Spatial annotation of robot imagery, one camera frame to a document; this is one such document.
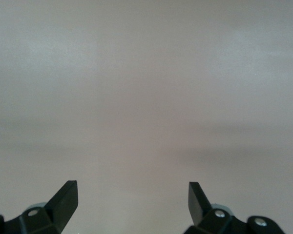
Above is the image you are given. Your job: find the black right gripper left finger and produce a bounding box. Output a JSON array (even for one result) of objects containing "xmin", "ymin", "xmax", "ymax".
[{"xmin": 0, "ymin": 180, "xmax": 79, "ymax": 234}]

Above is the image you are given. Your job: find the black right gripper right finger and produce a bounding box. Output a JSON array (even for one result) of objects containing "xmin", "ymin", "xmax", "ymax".
[{"xmin": 184, "ymin": 181, "xmax": 286, "ymax": 234}]

